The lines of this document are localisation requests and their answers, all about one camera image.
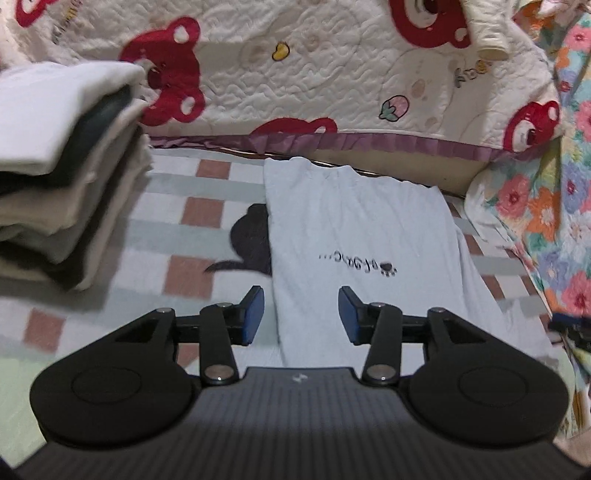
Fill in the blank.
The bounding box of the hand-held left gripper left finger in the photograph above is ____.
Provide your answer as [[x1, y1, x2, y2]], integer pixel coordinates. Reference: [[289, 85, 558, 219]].
[[113, 285, 266, 387]]

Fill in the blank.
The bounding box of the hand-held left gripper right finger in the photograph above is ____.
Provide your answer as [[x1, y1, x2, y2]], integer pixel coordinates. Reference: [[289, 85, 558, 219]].
[[338, 285, 492, 387]]

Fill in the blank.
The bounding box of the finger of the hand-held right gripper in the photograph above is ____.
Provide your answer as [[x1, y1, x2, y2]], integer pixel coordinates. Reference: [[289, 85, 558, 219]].
[[549, 312, 591, 352]]

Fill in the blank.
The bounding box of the white paw print shirt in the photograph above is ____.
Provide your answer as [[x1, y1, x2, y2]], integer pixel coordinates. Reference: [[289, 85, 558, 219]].
[[263, 156, 561, 370]]

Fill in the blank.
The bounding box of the stack of folded clothes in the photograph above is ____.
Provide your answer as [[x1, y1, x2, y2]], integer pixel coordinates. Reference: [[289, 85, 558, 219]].
[[0, 62, 154, 292]]

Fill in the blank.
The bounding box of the checked blanket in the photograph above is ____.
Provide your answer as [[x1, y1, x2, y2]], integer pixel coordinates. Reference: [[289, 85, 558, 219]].
[[0, 147, 557, 365]]

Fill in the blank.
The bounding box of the floral blanket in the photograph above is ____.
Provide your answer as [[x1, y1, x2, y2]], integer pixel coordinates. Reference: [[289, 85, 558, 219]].
[[464, 0, 591, 428]]

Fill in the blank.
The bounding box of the beige mattress side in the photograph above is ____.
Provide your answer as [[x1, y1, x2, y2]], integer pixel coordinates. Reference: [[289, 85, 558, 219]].
[[222, 145, 485, 197]]

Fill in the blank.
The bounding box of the light green sheet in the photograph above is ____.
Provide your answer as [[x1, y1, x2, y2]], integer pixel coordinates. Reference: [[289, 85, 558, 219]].
[[0, 355, 51, 462]]

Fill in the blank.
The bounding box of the red bear print quilt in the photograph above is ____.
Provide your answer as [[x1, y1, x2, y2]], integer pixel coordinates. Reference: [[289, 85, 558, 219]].
[[0, 0, 568, 162]]

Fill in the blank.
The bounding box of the cream cloth sleeve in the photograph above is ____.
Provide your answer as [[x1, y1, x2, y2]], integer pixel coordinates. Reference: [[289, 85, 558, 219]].
[[464, 0, 509, 60]]

